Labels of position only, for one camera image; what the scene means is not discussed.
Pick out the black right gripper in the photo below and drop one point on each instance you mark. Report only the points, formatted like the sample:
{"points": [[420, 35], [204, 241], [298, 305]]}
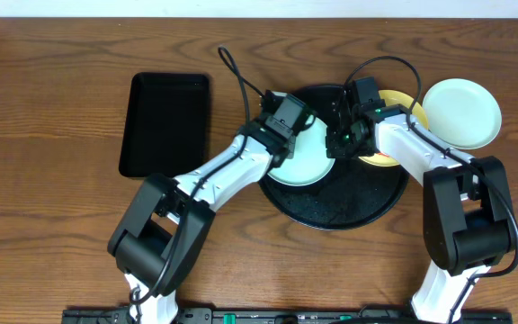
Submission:
{"points": [[334, 148]]}

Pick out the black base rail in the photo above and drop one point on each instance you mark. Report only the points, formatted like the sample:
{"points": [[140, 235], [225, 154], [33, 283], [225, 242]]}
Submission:
{"points": [[207, 316]]}

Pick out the black rectangular water tray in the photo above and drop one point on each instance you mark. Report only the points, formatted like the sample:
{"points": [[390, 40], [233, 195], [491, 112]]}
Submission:
{"points": [[166, 125]]}

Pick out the yellow plate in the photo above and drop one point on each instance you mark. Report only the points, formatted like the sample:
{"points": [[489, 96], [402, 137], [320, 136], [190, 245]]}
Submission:
{"points": [[392, 97]]}

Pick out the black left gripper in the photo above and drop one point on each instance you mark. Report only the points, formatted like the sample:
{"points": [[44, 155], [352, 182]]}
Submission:
{"points": [[286, 150]]}

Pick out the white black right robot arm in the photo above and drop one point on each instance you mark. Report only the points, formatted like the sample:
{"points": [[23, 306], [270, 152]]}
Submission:
{"points": [[469, 227]]}

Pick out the mint green plate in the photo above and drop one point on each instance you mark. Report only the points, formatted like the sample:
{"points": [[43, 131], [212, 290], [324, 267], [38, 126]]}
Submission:
{"points": [[462, 113], [308, 162]]}

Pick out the black round serving tray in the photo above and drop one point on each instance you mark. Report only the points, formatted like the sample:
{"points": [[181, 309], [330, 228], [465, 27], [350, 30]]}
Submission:
{"points": [[352, 194]]}

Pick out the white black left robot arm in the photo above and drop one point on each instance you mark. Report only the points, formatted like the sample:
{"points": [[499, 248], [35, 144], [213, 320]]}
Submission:
{"points": [[161, 234]]}

